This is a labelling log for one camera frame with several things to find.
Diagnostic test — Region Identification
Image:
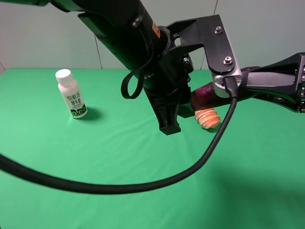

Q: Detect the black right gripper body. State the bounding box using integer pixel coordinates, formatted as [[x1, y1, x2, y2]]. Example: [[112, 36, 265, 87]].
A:
[[295, 52, 305, 113]]

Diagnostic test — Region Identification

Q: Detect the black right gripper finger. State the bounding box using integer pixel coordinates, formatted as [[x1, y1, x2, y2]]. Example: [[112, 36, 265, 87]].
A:
[[236, 87, 300, 111], [241, 53, 300, 90]]

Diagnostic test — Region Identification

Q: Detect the orange striped sliced bread roll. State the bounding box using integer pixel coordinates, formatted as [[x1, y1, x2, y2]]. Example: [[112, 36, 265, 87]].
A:
[[194, 108, 221, 129]]

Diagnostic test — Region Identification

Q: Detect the black camera cable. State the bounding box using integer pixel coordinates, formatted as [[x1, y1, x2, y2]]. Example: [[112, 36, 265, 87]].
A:
[[0, 77, 239, 194]]

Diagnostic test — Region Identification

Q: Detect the white milk bottle green label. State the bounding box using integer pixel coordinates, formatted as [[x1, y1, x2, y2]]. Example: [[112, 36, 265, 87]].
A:
[[55, 69, 87, 119]]

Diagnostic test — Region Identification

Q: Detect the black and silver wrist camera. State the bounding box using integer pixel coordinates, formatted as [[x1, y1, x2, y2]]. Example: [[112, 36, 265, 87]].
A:
[[167, 15, 242, 98]]

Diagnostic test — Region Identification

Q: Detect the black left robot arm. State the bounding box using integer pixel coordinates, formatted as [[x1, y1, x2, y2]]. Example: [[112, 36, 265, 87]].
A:
[[51, 0, 193, 135]]

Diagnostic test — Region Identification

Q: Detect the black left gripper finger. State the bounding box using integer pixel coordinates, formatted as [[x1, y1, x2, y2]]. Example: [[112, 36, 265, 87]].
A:
[[149, 93, 181, 135]]

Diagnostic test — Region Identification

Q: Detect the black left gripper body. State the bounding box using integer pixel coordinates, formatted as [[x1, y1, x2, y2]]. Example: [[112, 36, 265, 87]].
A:
[[143, 26, 193, 118]]

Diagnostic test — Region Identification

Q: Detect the purple eggplant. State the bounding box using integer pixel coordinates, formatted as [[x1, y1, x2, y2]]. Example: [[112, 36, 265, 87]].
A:
[[191, 65, 265, 112]]

